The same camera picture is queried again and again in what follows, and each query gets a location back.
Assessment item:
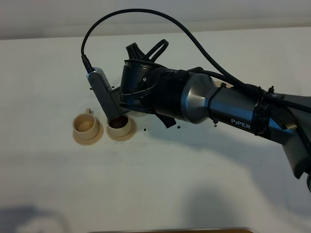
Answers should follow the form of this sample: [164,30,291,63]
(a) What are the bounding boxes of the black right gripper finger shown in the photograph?
[126,43,146,60]
[157,114,176,128]

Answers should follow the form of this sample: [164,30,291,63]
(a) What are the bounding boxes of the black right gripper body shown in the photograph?
[120,59,190,120]

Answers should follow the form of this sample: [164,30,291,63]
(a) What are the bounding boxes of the beige teapot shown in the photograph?
[126,111,148,117]

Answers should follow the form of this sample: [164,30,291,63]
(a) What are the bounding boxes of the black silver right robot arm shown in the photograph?
[120,44,311,178]

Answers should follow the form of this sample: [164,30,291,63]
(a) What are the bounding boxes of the beige teapot saucer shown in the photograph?
[214,80,233,88]

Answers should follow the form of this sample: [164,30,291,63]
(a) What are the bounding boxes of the beige right cup saucer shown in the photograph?
[106,115,137,141]

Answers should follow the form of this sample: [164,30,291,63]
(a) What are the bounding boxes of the beige cup saucer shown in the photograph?
[106,115,137,141]
[72,122,104,146]

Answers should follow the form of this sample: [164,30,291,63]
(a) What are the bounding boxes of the beige right teacup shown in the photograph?
[107,116,131,137]

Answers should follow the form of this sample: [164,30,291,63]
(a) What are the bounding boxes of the beige teacup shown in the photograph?
[72,108,100,140]
[107,116,131,137]

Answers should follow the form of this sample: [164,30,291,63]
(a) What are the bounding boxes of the beige left teacup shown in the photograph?
[72,108,100,140]

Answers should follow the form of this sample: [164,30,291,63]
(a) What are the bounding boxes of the beige left cup saucer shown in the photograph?
[72,122,104,146]

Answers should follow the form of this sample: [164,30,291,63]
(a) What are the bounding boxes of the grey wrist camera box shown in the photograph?
[87,67,128,120]

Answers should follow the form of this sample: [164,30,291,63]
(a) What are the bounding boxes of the black camera cable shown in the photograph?
[81,9,311,110]

